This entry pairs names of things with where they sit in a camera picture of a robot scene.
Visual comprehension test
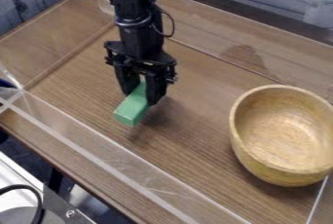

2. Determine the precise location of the brown wooden bowl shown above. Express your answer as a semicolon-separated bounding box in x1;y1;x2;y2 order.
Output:
229;85;333;187

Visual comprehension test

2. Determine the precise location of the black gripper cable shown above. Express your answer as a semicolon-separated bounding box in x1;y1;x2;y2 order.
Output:
151;5;177;38

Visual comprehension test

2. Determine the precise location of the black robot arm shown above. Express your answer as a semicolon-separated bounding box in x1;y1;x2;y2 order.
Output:
105;0;177;106

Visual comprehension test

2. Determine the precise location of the grey metal bracket with screw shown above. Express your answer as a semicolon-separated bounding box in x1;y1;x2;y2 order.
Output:
40;186;97;224

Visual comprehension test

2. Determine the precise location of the clear acrylic corner bracket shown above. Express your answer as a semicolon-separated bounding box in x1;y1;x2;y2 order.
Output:
98;0;115;16

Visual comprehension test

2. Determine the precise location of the clear acrylic front barrier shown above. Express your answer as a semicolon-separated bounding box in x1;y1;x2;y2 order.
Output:
0;69;252;224

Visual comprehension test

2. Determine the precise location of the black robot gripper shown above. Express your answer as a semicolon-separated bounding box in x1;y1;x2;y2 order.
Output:
105;17;177;106

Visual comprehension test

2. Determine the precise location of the green rectangular block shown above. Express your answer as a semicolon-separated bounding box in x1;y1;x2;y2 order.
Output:
114;81;150;127

